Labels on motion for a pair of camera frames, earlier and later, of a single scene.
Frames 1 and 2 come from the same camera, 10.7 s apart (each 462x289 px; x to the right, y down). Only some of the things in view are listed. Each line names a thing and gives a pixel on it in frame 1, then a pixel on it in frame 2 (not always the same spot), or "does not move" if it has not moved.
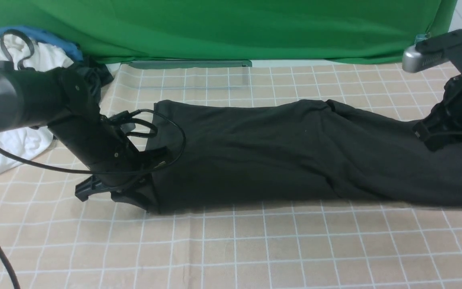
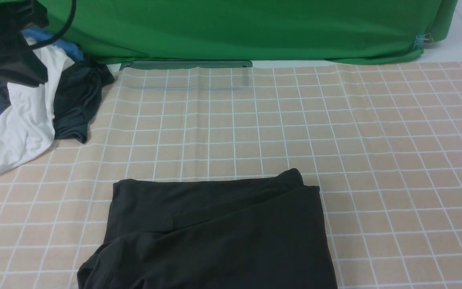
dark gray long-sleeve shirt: (213, 155) → (268, 232)
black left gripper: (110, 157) → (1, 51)
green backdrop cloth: (113, 31) does not move
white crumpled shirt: (28, 141) does not move
